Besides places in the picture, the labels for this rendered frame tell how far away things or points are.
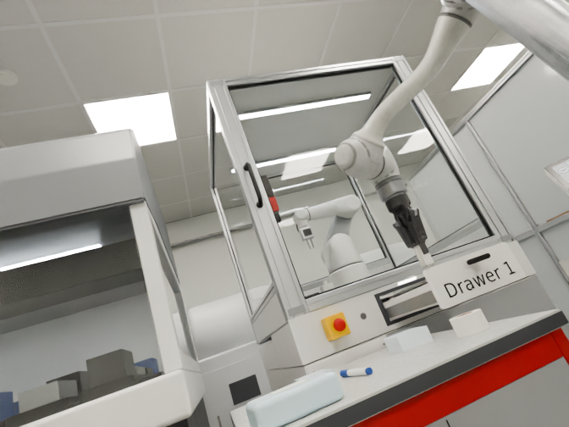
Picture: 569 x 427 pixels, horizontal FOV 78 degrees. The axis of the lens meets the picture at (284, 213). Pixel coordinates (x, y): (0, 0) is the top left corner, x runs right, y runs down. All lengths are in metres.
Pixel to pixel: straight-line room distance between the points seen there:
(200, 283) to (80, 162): 3.49
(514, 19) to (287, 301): 0.97
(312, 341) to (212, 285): 3.35
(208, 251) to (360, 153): 3.75
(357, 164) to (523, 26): 0.47
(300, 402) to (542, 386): 0.42
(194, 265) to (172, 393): 3.69
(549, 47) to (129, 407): 1.17
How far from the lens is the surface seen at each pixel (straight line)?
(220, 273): 4.53
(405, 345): 0.98
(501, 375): 0.76
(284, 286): 1.23
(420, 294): 1.12
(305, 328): 1.22
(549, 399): 0.82
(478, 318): 0.88
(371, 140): 1.06
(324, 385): 0.64
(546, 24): 0.98
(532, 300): 1.68
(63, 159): 1.19
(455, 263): 1.09
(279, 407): 0.62
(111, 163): 1.13
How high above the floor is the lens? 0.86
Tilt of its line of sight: 20 degrees up
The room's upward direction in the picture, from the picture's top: 21 degrees counter-clockwise
